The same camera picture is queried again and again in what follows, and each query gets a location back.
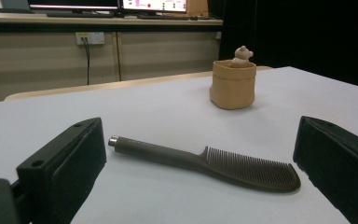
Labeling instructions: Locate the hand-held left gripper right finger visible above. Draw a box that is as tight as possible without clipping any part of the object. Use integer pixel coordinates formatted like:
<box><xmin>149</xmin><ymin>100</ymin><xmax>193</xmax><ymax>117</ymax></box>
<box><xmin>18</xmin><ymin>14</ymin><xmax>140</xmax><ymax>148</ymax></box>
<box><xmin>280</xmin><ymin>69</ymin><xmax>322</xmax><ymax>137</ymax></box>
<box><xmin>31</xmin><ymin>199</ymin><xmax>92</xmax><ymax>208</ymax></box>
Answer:
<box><xmin>293</xmin><ymin>116</ymin><xmax>358</xmax><ymax>224</ymax></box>

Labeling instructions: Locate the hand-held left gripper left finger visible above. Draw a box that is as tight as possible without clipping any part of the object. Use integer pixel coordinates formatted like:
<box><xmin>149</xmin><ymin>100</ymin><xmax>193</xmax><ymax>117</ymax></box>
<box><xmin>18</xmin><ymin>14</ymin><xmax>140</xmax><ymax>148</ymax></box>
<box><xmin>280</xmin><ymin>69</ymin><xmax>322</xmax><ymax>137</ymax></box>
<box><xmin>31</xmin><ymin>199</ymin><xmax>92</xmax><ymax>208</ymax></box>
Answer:
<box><xmin>16</xmin><ymin>117</ymin><xmax>107</xmax><ymax>224</ymax></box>

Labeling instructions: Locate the tan storage basket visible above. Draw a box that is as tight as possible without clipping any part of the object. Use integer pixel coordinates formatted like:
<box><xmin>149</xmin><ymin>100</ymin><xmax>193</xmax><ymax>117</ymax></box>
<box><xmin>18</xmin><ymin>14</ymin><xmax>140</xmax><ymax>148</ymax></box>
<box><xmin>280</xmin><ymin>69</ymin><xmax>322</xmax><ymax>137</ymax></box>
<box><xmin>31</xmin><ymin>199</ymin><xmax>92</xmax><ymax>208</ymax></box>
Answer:
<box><xmin>209</xmin><ymin>59</ymin><xmax>257</xmax><ymax>110</ymax></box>

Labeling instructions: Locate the dark brown comb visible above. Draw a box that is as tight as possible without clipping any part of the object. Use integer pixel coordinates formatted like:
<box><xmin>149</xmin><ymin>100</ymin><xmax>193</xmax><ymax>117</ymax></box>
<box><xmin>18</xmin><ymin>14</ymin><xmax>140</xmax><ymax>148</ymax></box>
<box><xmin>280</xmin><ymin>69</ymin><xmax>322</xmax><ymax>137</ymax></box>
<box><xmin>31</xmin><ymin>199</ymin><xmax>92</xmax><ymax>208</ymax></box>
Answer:
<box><xmin>107</xmin><ymin>135</ymin><xmax>302</xmax><ymax>194</ymax></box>

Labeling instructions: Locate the black curtain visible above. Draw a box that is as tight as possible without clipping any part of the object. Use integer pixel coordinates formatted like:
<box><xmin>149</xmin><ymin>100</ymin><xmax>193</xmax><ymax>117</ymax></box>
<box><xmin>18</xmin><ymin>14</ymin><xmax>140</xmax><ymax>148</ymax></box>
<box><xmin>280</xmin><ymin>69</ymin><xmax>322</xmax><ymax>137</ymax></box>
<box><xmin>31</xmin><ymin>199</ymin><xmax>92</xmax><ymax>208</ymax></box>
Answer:
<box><xmin>207</xmin><ymin>0</ymin><xmax>358</xmax><ymax>91</ymax></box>

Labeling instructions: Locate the long beige desk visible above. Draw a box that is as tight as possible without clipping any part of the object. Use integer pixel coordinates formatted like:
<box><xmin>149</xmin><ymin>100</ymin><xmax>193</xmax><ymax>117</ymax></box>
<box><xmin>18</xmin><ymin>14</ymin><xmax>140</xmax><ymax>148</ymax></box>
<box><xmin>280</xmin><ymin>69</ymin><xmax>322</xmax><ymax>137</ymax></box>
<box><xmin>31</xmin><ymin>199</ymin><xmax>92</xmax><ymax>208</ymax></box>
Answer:
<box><xmin>0</xmin><ymin>11</ymin><xmax>224</xmax><ymax>108</ymax></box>

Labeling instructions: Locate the beige bear figure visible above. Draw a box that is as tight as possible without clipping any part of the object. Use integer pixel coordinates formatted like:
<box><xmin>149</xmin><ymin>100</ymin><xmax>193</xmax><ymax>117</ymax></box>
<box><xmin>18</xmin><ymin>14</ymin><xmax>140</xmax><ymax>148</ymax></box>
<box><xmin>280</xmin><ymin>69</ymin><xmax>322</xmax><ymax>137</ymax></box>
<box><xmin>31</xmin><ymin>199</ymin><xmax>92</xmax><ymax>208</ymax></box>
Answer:
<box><xmin>229</xmin><ymin>45</ymin><xmax>255</xmax><ymax>69</ymax></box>

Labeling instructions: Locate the black keyboard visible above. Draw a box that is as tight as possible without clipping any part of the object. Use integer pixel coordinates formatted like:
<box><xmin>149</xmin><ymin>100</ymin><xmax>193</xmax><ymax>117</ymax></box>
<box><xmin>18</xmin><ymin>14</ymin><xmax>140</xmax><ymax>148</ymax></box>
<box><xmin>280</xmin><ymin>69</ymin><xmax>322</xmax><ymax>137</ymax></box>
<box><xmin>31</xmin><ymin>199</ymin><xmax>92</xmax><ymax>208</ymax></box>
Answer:
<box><xmin>46</xmin><ymin>10</ymin><xmax>116</xmax><ymax>19</ymax></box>
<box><xmin>136</xmin><ymin>14</ymin><xmax>191</xmax><ymax>21</ymax></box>

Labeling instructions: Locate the computer monitor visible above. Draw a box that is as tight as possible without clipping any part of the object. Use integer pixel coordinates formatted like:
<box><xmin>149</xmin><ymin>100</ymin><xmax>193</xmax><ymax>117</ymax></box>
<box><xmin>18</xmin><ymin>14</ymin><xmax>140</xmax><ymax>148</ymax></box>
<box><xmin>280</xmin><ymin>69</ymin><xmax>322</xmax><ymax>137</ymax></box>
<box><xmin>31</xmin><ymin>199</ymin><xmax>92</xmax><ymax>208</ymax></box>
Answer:
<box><xmin>119</xmin><ymin>0</ymin><xmax>188</xmax><ymax>14</ymax></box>
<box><xmin>27</xmin><ymin>0</ymin><xmax>119</xmax><ymax>11</ymax></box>

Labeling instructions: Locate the cardboard box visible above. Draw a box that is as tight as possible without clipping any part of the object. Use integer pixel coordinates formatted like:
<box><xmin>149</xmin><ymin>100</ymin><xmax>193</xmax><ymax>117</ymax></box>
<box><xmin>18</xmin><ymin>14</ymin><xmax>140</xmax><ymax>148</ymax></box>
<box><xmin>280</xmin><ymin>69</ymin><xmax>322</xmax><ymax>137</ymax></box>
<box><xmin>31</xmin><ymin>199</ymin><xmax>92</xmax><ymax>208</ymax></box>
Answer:
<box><xmin>186</xmin><ymin>0</ymin><xmax>210</xmax><ymax>18</ymax></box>

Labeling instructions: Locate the black power cable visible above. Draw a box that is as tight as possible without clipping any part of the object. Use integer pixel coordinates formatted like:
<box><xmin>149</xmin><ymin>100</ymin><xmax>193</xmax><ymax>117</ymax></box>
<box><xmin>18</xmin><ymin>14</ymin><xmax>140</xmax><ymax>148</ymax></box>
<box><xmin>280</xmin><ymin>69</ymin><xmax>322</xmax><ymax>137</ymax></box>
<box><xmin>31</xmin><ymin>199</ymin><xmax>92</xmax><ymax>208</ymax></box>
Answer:
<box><xmin>80</xmin><ymin>36</ymin><xmax>91</xmax><ymax>86</ymax></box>

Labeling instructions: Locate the wall power socket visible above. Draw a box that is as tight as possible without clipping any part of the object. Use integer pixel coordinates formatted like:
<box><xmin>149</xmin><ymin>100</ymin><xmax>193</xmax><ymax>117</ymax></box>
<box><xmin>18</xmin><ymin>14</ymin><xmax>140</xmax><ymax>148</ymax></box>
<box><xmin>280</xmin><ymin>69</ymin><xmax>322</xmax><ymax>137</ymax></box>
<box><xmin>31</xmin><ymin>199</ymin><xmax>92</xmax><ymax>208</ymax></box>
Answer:
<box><xmin>75</xmin><ymin>31</ymin><xmax>105</xmax><ymax>47</ymax></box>

